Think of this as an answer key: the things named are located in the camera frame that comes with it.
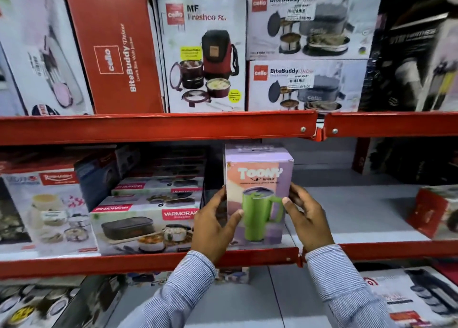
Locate person's left hand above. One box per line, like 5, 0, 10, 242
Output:
191, 186, 245, 265

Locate person's right hand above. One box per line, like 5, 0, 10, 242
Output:
282, 182, 335, 254

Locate purple tumbler box green mug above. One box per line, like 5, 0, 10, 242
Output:
224, 144, 295, 248

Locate person's right forearm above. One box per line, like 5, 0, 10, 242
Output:
306, 244, 398, 328

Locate person's left forearm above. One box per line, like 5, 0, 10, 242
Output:
120, 251, 217, 328

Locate white box black lunch box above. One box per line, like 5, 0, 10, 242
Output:
112, 177, 204, 196
89, 204, 201, 256

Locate red metal shelf rack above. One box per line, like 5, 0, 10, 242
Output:
0, 110, 458, 280

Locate white box grey lunch bag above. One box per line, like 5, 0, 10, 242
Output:
247, 0, 385, 60
248, 59, 368, 112

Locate small red box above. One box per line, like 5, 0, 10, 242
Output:
407, 185, 458, 239

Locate dark blue box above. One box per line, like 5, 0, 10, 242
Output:
74, 152, 122, 212

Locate white box black containers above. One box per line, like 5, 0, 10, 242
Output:
359, 266, 458, 328

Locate white box maroon lunch bag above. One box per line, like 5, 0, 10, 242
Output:
156, 0, 247, 113

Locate white box cream containers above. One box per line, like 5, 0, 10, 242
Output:
0, 167, 100, 258

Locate black box kitchen tools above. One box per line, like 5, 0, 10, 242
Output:
361, 0, 458, 112

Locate red lunch box carton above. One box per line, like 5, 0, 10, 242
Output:
62, 0, 165, 115

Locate box steel containers print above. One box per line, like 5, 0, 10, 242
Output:
0, 276, 86, 328

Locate white box pink lunch bag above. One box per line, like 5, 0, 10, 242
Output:
0, 0, 94, 116

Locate dark box behind rack post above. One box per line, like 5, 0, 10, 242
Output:
352, 137, 458, 186

